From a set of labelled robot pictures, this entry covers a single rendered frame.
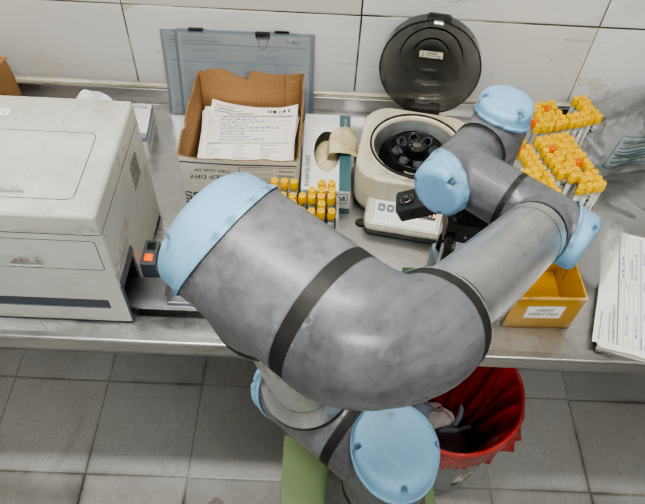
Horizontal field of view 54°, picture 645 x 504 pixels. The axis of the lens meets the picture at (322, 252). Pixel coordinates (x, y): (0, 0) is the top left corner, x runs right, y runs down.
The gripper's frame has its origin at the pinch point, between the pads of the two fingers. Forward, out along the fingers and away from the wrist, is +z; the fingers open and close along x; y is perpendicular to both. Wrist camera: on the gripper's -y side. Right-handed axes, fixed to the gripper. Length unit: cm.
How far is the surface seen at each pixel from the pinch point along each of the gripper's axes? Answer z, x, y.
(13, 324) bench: 17, -16, -74
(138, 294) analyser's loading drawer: 13, -9, -52
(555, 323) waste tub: 13.4, 0.2, 25.2
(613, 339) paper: 13.4, -1.3, 35.8
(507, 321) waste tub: 13.2, -1.3, 16.0
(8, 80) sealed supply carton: 4, 35, -95
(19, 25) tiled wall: -2, 47, -96
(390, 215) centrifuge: 11.3, 19.0, -8.0
